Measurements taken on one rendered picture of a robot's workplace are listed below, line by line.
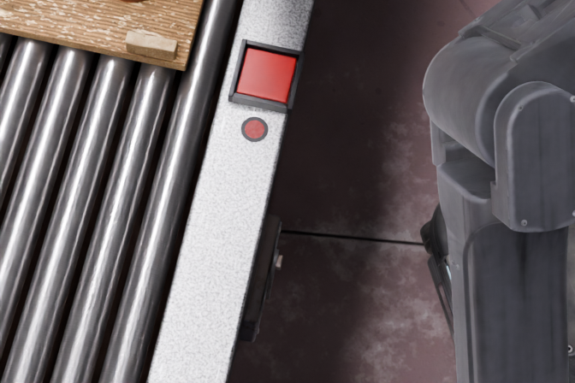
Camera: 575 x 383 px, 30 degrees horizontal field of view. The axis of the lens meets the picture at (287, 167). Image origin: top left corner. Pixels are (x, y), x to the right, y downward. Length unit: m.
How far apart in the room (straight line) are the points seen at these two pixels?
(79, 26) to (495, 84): 0.83
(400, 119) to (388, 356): 0.50
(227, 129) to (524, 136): 0.77
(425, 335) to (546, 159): 1.64
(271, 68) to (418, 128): 1.04
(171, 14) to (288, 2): 0.14
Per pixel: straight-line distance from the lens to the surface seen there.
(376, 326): 2.13
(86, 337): 1.17
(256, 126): 1.24
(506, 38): 0.55
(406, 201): 2.21
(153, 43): 1.23
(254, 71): 1.25
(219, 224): 1.20
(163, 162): 1.23
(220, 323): 1.17
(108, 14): 1.29
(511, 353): 0.58
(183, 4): 1.29
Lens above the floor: 2.06
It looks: 69 degrees down
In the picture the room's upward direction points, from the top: 10 degrees clockwise
